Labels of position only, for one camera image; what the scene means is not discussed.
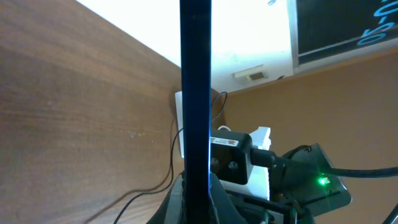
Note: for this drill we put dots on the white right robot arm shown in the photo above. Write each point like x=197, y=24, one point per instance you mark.
x=288, y=194

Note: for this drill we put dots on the white wall socket plate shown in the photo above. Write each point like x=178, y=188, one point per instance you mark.
x=251, y=74

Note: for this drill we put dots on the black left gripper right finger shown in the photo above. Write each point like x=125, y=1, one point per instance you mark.
x=226, y=212

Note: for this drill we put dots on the black framed wall board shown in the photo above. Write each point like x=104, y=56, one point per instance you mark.
x=325, y=32

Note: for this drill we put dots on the blue Samsung Galaxy smartphone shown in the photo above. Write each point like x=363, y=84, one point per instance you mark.
x=195, y=32

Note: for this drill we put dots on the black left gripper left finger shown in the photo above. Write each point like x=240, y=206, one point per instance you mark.
x=171, y=209

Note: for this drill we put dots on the white power strip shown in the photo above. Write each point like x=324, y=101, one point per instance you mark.
x=179, y=110

